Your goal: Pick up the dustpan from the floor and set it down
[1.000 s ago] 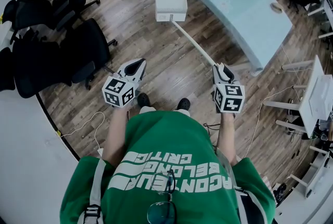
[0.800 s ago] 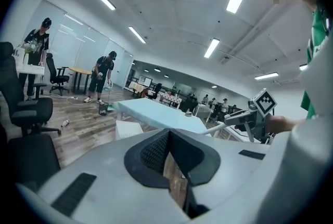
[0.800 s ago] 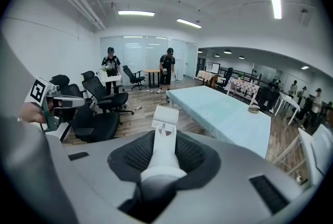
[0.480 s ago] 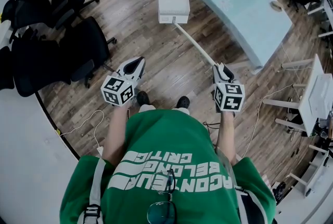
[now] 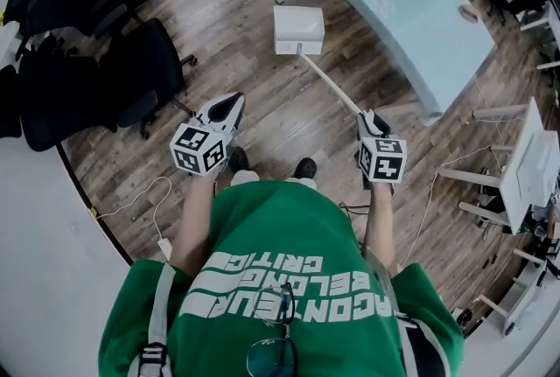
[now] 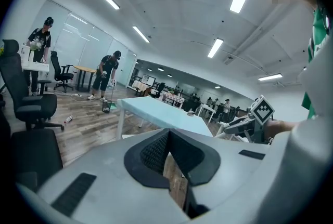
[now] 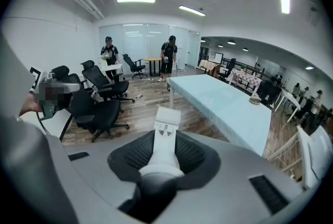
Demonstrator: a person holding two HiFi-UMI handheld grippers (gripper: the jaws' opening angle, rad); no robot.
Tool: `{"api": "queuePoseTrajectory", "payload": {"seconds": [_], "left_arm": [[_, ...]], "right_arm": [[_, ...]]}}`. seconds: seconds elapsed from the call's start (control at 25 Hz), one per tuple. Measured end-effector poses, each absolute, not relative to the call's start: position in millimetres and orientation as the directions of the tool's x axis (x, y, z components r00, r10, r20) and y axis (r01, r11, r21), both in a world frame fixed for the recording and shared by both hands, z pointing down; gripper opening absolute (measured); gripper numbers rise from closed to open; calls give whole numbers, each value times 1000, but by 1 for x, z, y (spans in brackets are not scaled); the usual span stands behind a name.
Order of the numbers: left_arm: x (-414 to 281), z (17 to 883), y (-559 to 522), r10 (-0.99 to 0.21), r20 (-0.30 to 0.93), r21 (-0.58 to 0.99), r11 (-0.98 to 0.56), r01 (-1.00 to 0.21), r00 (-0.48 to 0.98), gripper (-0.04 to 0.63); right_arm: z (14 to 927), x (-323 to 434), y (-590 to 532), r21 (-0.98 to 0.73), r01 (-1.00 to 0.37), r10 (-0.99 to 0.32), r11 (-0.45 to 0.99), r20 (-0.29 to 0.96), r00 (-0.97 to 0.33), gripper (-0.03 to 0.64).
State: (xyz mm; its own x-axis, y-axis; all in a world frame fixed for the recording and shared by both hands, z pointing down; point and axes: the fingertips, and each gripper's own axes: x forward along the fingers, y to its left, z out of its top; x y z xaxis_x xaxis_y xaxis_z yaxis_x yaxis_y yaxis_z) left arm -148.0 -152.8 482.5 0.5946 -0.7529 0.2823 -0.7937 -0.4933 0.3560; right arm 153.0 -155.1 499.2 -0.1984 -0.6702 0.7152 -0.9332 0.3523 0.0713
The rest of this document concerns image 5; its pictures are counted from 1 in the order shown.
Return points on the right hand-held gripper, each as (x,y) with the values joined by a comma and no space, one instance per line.
(385,161)

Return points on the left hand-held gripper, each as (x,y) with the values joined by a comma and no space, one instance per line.
(192,148)

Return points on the person's left forearm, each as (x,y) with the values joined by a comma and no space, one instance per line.
(194,226)

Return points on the person's right forearm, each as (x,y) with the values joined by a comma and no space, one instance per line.
(380,226)

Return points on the black shoe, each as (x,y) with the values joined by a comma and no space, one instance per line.
(238,158)
(306,167)

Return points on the white trousers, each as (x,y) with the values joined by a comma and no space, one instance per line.
(245,177)

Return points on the green printed shirt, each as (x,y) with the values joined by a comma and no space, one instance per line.
(284,235)

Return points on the small bowl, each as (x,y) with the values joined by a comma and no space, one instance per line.
(467,12)

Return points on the white low table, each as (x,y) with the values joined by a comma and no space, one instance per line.
(525,301)

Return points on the dark-rimmed glasses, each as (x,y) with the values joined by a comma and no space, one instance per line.
(271,358)

